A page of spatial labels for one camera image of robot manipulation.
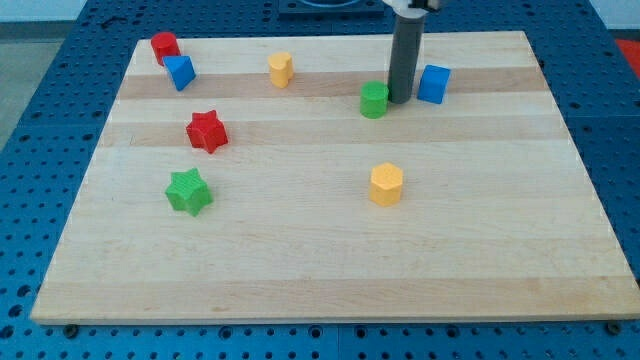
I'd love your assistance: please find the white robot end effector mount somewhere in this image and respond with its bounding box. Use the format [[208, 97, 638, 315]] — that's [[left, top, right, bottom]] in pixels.
[[383, 0, 442, 18]]

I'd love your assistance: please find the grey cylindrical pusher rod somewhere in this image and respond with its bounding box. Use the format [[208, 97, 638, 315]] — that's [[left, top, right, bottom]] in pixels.
[[387, 11, 426, 104]]

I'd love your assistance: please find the green cylinder block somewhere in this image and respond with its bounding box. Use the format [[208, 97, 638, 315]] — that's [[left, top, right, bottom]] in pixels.
[[359, 81, 389, 119]]

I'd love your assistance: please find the yellow heart block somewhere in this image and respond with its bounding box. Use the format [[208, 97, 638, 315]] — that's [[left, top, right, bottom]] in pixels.
[[267, 52, 294, 88]]

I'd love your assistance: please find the blue cube block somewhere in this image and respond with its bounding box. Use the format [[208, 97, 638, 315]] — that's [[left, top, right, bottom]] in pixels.
[[417, 65, 451, 104]]

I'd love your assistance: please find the yellow hexagon block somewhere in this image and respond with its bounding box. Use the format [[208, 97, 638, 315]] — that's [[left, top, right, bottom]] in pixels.
[[369, 162, 404, 206]]

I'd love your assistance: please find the wooden board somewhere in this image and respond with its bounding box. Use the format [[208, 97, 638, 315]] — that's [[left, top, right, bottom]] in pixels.
[[31, 31, 639, 325]]

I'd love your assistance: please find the red star block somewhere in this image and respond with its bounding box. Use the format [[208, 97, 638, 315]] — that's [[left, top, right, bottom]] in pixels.
[[186, 110, 228, 154]]

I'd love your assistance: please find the blue triangle block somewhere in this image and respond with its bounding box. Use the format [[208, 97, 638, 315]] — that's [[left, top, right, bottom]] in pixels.
[[163, 55, 196, 91]]

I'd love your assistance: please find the red cylinder block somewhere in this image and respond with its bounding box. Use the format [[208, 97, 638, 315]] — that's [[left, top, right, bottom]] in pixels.
[[150, 31, 181, 66]]

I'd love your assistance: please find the green star block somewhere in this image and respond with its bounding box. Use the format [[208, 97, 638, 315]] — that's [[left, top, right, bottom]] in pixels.
[[165, 168, 213, 217]]

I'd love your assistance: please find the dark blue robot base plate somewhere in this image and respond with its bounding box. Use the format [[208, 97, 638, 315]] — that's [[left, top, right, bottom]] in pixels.
[[276, 0, 386, 18]]

